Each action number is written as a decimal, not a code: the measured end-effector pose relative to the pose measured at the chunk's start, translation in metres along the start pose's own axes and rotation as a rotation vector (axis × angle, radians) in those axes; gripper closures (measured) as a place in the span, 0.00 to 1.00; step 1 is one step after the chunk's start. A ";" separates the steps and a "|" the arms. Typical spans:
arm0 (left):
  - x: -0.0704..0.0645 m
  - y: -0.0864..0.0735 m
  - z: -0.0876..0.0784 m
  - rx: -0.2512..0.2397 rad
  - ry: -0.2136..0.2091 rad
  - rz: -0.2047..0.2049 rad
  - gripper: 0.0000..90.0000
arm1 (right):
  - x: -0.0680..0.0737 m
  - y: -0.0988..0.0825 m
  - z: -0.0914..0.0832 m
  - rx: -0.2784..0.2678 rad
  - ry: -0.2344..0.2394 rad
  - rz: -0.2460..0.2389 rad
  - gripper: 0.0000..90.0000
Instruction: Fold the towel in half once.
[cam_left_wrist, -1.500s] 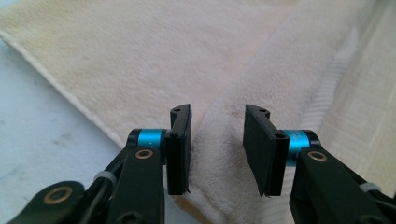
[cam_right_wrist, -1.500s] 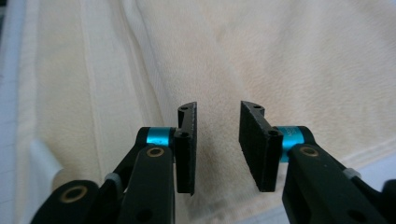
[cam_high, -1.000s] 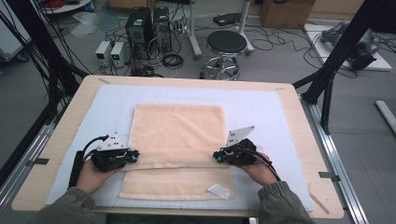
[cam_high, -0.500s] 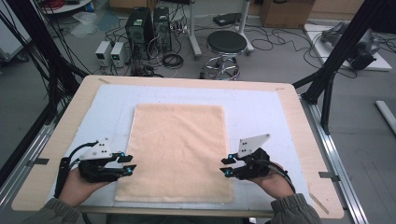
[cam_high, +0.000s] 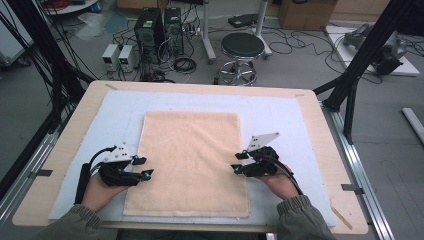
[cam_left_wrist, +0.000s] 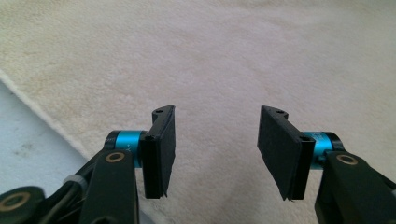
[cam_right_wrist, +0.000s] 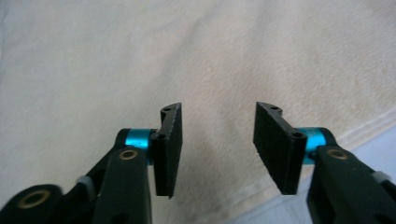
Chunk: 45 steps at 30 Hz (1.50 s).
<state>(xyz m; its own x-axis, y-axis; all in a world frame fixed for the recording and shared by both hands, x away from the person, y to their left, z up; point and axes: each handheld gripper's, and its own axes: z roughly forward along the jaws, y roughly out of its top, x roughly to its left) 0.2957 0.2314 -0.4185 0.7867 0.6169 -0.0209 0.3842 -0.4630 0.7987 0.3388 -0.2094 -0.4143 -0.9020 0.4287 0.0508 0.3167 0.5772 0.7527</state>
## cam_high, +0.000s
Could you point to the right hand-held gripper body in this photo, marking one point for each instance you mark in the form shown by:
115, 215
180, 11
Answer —
261, 163

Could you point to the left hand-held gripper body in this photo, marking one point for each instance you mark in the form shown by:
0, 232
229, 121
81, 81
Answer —
116, 173

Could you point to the peach towel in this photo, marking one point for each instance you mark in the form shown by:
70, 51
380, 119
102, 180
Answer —
190, 166

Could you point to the person's right hand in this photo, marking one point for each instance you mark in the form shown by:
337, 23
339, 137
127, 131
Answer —
281, 183

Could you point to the person's left hand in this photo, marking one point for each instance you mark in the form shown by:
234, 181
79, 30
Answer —
98, 195

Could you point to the white grid mat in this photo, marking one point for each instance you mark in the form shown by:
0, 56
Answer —
283, 113

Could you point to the thin wooden stick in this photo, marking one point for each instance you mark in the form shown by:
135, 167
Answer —
341, 217

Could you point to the white power supply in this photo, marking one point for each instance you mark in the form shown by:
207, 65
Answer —
126, 58
110, 57

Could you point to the black round stool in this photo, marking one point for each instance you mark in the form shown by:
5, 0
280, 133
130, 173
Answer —
242, 45

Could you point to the white desk leg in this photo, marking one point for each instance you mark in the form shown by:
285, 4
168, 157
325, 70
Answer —
261, 23
206, 33

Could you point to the large black computer tower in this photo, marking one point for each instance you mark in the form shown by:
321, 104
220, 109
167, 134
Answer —
148, 33

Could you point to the flat black device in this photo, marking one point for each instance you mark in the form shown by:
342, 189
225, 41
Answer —
243, 20

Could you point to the slim black computer tower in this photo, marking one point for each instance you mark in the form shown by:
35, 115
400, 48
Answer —
174, 30

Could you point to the white floor board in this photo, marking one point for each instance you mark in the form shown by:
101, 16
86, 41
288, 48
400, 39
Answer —
343, 50

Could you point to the clear plastic bags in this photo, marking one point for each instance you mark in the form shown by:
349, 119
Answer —
91, 25

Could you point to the cardboard box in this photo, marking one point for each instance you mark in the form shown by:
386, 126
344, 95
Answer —
306, 15

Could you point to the white tube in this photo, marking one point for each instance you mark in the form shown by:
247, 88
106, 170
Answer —
413, 121

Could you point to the round white table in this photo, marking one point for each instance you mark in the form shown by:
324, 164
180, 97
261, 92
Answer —
76, 7

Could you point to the white panel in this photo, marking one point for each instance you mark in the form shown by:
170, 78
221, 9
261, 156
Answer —
10, 40

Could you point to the grey machine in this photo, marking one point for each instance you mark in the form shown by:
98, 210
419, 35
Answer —
390, 50

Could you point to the black rail clip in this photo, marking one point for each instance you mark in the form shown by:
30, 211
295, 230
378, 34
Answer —
43, 172
351, 188

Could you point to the aluminium rail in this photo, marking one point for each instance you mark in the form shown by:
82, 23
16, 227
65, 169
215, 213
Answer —
374, 213
20, 190

